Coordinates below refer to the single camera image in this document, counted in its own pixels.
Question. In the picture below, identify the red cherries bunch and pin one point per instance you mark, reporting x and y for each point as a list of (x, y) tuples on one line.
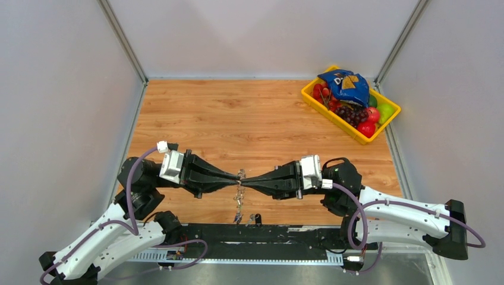
[(324, 96)]

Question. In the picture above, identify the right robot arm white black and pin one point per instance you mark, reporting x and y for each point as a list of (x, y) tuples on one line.
[(370, 216)]

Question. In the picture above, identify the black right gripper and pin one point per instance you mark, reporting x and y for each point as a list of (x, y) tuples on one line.
[(284, 182)]

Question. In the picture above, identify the purple grape bunch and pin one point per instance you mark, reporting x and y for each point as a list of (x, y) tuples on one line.
[(352, 115)]

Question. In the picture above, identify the key black head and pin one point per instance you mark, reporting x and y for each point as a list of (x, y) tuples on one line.
[(255, 220)]

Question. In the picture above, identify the red apple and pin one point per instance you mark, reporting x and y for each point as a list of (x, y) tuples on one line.
[(367, 128)]

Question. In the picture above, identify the metal key organizer ring plate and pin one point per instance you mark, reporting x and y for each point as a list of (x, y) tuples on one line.
[(239, 197)]

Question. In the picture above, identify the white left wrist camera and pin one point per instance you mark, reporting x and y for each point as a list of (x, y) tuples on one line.
[(171, 165)]

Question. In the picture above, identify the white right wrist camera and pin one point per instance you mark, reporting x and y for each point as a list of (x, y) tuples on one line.
[(311, 173)]

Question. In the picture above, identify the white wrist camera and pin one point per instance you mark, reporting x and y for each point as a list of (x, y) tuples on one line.
[(311, 173), (171, 165)]

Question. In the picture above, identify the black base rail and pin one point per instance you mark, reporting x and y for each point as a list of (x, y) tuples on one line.
[(258, 244)]

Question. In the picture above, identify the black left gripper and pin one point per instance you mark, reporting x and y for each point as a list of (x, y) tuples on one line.
[(199, 175)]

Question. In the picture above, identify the blue chips bag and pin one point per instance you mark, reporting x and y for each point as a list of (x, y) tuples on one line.
[(347, 86)]

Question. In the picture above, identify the green apple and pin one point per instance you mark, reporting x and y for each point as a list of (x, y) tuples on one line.
[(386, 110)]

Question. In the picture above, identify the red peach fruit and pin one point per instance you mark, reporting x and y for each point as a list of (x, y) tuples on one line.
[(373, 115)]

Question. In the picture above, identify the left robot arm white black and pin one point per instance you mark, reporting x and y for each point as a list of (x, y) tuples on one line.
[(131, 223)]

